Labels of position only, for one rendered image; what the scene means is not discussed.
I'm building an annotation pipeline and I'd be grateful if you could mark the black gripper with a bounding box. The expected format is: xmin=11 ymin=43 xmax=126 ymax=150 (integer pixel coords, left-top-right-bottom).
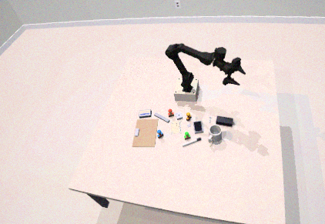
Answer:
xmin=219 ymin=57 xmax=246 ymax=85

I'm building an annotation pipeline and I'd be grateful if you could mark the red-handled rubber stamp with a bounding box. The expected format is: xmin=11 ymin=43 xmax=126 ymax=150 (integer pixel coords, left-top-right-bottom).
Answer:
xmin=168 ymin=109 xmax=174 ymax=117

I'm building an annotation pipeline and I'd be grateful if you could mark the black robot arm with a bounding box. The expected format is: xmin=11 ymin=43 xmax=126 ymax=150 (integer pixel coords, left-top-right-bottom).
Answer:
xmin=165 ymin=43 xmax=226 ymax=92

